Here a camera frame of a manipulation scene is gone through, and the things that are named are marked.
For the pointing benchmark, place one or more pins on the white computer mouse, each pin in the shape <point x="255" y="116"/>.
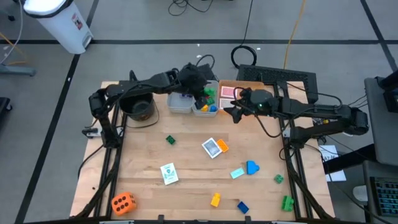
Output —
<point x="360" y="193"/>

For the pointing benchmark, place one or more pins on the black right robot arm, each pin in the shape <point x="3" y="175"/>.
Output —
<point x="311" y="112"/>

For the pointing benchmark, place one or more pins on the orange toy brick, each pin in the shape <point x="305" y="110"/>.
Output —
<point x="223" y="145"/>

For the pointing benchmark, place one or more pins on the hollow blue toy block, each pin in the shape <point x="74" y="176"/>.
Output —
<point x="252" y="168"/>

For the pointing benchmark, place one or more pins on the green two-stud toy brick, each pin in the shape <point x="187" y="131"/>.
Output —
<point x="211" y="92"/>

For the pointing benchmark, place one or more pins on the large green toy brick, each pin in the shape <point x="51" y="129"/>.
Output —
<point x="287" y="203"/>

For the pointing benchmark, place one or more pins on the yellow toy block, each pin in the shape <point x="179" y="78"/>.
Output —
<point x="205" y="108"/>

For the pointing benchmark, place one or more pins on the white trash can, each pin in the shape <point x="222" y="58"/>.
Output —
<point x="62" y="28"/>

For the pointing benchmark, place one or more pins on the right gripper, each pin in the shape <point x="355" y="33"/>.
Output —
<point x="259" y="104"/>

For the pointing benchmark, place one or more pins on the orange translucent tray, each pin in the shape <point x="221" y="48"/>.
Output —
<point x="248" y="85"/>

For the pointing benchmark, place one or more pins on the teal playing card box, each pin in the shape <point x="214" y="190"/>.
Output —
<point x="169" y="173"/>

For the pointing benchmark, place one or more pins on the red playing card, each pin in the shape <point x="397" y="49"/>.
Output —
<point x="228" y="92"/>

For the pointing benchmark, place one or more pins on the grey desk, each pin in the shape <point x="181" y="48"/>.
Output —
<point x="379" y="137"/>

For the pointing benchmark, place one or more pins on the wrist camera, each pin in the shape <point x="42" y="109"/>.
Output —
<point x="174" y="76"/>
<point x="246" y="93"/>

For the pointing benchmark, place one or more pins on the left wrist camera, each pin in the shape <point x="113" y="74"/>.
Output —
<point x="174" y="76"/>

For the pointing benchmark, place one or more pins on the white plastic bin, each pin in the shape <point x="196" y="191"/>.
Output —
<point x="214" y="113"/>
<point x="178" y="105"/>

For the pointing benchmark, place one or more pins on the black perforated computer case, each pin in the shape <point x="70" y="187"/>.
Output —
<point x="280" y="74"/>

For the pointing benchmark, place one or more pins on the dark blue toy brick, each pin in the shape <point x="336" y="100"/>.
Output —
<point x="243" y="207"/>

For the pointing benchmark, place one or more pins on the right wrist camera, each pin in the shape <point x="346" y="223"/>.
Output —
<point x="246" y="93"/>

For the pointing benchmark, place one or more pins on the grey stand base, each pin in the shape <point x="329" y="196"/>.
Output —
<point x="15" y="70"/>

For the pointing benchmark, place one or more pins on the backlit black keyboard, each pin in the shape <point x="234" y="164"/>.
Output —
<point x="387" y="196"/>

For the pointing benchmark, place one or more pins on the yellow toy brick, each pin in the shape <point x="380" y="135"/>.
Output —
<point x="215" y="200"/>

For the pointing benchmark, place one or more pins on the black desk device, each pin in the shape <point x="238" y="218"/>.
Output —
<point x="390" y="96"/>

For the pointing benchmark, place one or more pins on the blue-backed card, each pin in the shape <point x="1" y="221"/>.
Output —
<point x="211" y="148"/>

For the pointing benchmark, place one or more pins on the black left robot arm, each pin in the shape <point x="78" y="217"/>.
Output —
<point x="140" y="85"/>

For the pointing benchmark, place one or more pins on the black pumpkin face bucket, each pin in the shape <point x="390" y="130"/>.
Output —
<point x="138" y="109"/>

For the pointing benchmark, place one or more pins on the small green toy brick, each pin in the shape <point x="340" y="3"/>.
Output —
<point x="279" y="179"/>

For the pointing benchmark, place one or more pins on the black table clamp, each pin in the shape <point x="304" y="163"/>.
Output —
<point x="248" y="219"/>
<point x="160" y="218"/>

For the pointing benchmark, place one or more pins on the dark green toy brick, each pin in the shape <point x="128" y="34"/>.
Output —
<point x="170" y="139"/>

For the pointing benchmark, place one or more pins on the white paper sheet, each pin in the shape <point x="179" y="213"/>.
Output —
<point x="328" y="152"/>

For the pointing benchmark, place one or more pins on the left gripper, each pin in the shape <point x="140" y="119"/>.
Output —
<point x="192" y="79"/>

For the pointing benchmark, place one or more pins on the rounded blue toy block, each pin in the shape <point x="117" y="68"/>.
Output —
<point x="213" y="108"/>

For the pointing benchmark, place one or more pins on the teal toy brick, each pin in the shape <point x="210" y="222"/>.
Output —
<point x="237" y="173"/>

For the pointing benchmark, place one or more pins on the orange foam die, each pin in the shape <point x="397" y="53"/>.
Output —
<point x="124" y="203"/>

